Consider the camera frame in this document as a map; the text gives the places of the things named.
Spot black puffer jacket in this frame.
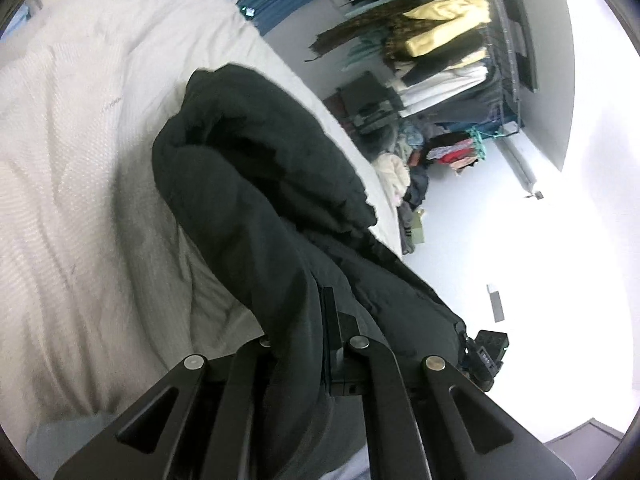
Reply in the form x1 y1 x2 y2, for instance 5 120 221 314
152 64 464 479

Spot clothes pile on floor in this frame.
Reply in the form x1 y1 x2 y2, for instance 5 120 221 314
354 122 430 255

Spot metal clothes rack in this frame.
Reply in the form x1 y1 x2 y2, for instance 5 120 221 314
486 0 523 131

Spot white textured bed cover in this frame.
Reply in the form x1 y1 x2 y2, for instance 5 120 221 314
0 0 404 480

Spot green hanger with socks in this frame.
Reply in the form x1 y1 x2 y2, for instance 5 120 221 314
424 127 504 174

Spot white hanging shirt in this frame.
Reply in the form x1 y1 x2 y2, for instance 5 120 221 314
388 62 489 118

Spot black suitcase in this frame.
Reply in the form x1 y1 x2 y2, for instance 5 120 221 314
337 70 401 134

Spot white air conditioner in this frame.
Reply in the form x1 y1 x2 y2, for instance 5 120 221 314
503 0 539 93

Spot yellow hoodie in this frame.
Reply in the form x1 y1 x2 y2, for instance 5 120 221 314
404 0 490 58

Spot dark patterned scarf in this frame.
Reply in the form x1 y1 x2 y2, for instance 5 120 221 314
309 0 421 58

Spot small screen device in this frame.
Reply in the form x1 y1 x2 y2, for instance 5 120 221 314
241 6 256 18

